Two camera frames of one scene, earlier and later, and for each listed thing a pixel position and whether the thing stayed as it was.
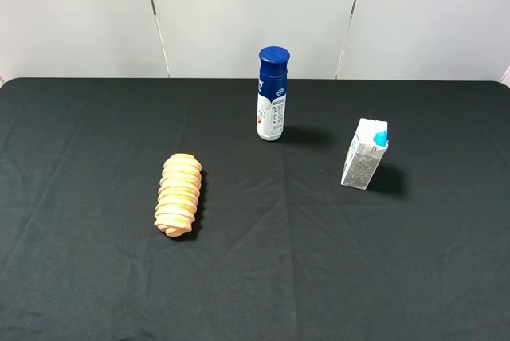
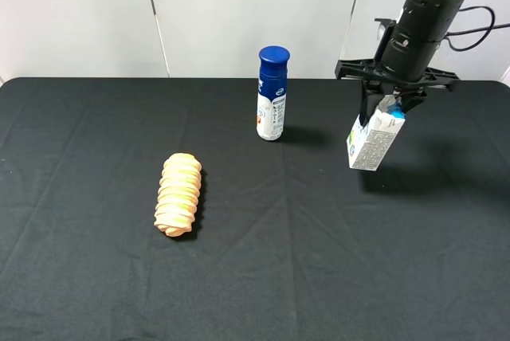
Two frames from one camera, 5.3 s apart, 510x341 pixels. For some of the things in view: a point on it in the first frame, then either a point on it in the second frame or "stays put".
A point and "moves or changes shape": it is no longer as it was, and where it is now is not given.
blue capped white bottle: (272, 92) stays put
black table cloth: (280, 250) stays put
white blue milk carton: (366, 151) moves or changes shape
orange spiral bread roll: (178, 193) stays put
